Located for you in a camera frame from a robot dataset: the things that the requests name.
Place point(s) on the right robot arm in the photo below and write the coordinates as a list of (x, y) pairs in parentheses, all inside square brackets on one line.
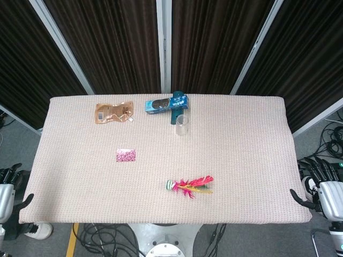
[(337, 237)]

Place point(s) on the grey partition post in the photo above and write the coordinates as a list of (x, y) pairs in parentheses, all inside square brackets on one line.
[(63, 48), (164, 45), (254, 48)]

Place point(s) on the yellow floor tape strip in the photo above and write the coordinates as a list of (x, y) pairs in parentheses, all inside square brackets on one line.
[(72, 239)]

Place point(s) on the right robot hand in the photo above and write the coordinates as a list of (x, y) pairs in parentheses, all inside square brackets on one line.
[(332, 198)]

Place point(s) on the blue cookie box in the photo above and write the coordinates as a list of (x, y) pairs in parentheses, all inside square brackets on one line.
[(163, 105)]

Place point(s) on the dark teal bottle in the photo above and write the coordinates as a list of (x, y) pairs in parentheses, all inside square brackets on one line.
[(175, 117)]

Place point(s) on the dark curtain panel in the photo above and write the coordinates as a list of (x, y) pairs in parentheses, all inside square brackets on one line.
[(112, 42), (308, 61), (29, 61), (214, 42)]

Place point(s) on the brown foil spout pouch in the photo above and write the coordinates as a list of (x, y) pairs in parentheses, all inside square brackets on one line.
[(113, 112)]

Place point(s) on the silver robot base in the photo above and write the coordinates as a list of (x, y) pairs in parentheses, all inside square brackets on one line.
[(166, 241)]

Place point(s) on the pink woven tablecloth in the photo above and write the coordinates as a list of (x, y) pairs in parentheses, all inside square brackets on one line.
[(227, 160)]

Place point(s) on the pink patterned square packet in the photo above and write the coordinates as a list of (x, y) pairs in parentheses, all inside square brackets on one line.
[(126, 155)]

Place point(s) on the clear plastic jar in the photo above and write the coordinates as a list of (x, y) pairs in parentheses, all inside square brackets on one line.
[(182, 125)]

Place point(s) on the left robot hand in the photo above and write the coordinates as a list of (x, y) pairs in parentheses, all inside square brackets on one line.
[(6, 198)]

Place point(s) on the white sneaker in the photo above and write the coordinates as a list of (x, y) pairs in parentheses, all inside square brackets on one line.
[(40, 230)]

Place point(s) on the pink yellow feather shuttlecock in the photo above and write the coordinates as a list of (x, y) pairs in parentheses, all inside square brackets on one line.
[(187, 184)]

